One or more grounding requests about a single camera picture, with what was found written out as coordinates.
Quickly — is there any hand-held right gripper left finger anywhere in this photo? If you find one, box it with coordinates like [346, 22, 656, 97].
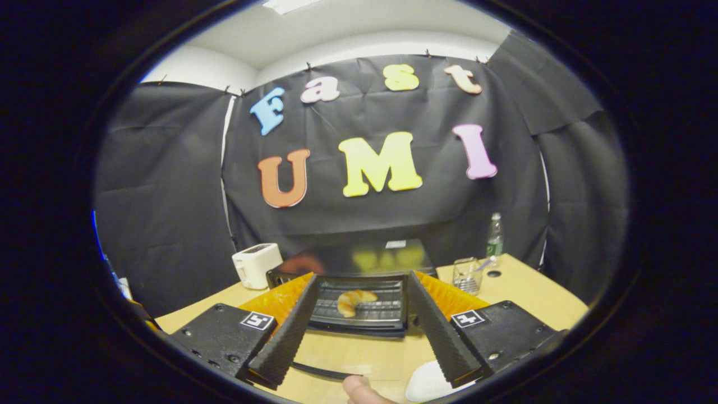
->
[168, 272, 321, 391]

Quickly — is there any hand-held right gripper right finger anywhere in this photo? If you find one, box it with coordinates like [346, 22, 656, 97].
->
[407, 270, 564, 389]

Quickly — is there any black electric oven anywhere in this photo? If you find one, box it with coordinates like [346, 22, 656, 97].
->
[266, 238, 438, 381]

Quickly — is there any golden croissant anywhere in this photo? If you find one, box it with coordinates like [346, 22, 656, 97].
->
[337, 289, 379, 319]

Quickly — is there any white plate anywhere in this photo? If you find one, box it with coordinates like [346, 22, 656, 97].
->
[405, 359, 477, 403]

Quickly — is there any clear glass cup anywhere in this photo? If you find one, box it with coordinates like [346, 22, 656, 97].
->
[453, 257, 483, 295]

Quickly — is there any white toaster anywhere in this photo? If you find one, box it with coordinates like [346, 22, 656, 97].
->
[232, 242, 284, 290]

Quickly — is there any green label water bottle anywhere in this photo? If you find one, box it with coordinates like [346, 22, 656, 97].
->
[486, 212, 504, 259]

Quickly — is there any black backdrop cloth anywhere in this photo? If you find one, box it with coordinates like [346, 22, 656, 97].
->
[93, 31, 629, 318]

